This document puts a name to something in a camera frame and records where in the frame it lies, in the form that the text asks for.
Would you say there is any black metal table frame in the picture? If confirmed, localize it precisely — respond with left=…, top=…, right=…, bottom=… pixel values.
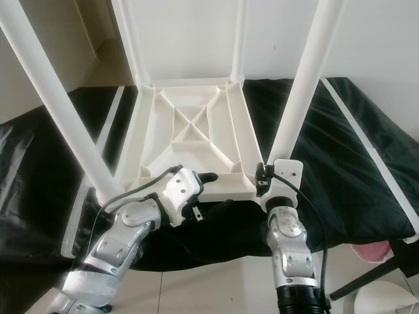
left=331, top=242, right=419, bottom=300

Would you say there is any black table cover sheet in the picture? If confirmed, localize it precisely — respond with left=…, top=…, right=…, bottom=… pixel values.
left=0, top=77, right=419, bottom=295

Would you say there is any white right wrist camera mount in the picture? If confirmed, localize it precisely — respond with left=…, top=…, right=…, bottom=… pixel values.
left=255, top=159, right=304, bottom=211

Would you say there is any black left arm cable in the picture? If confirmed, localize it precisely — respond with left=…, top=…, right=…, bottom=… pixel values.
left=85, top=165, right=181, bottom=256

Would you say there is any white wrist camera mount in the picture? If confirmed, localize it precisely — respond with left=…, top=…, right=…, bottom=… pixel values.
left=255, top=159, right=304, bottom=211
left=156, top=167, right=204, bottom=228

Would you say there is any white tape strip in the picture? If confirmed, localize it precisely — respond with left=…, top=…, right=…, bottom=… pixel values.
left=61, top=85, right=126, bottom=257
left=321, top=78, right=419, bottom=236

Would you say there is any pink plastic object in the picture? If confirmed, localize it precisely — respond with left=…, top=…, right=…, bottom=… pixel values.
left=350, top=243, right=393, bottom=262

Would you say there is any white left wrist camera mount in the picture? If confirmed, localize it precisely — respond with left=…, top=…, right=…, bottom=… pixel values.
left=156, top=167, right=204, bottom=228

